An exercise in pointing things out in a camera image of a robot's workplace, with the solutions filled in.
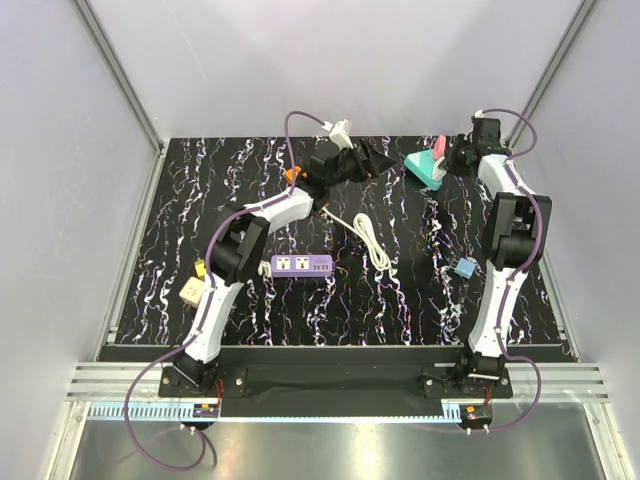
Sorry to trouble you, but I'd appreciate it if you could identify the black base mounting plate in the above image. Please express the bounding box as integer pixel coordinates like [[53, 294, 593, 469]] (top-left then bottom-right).
[[158, 346, 513, 422]]

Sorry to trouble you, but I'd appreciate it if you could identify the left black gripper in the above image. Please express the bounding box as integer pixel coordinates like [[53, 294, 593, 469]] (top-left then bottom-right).
[[325, 138, 394, 190]]

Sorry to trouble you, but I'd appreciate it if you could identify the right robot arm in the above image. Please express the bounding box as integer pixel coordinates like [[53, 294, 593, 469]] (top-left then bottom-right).
[[444, 108, 552, 397]]

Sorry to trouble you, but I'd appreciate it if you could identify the white cable of orange strip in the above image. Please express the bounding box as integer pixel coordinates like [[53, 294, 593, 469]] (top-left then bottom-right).
[[319, 207, 394, 274]]

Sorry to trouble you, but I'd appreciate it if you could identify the pink plug adapter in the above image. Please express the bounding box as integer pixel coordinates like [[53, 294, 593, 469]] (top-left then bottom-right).
[[432, 135, 448, 161]]

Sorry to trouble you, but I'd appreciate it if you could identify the aluminium frame rail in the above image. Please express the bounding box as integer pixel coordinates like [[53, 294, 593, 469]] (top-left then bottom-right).
[[69, 0, 167, 157]]

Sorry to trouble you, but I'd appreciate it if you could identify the purple power strip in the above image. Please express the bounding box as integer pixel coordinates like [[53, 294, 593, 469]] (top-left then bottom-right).
[[271, 254, 335, 278]]

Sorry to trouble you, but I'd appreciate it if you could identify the blue usb charger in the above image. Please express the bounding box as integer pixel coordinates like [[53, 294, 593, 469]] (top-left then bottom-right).
[[454, 258, 477, 280]]

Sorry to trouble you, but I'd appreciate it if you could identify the pink cube deer adapter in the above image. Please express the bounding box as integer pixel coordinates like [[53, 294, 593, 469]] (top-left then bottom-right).
[[179, 277, 205, 308]]

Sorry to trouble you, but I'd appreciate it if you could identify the orange power strip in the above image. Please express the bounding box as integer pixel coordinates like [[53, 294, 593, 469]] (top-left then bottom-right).
[[285, 165, 307, 184]]

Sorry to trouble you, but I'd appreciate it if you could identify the white plug adapter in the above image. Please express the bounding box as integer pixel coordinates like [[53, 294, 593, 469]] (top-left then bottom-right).
[[432, 158, 447, 182]]

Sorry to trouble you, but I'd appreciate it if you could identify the yellow white charger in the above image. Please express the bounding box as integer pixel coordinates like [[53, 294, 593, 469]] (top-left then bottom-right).
[[194, 259, 207, 280]]

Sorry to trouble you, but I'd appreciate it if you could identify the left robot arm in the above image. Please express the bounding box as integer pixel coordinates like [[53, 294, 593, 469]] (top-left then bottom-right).
[[173, 139, 395, 396]]

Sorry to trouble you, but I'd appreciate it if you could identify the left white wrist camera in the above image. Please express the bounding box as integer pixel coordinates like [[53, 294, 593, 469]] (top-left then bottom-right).
[[323, 119, 353, 150]]

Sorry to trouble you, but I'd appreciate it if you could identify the teal power strip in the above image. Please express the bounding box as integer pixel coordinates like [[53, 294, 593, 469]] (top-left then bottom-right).
[[404, 149, 442, 191]]

